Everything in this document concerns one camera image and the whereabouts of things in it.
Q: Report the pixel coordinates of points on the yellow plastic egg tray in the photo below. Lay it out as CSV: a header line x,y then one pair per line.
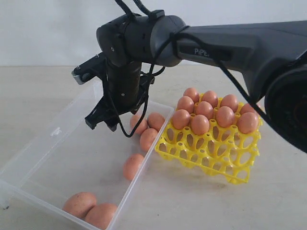
x,y
224,151

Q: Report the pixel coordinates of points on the clear plastic storage box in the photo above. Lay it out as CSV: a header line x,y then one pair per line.
x,y
69,158

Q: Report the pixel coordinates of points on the brown egg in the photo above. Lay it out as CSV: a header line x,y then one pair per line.
x,y
180,119
199,124
80,204
204,108
131,166
186,103
210,97
230,101
225,116
192,93
147,138
141,127
248,123
248,108
155,121

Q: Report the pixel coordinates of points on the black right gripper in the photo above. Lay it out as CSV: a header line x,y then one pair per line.
x,y
124,90

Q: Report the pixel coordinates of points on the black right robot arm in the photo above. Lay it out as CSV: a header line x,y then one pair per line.
x,y
263,60

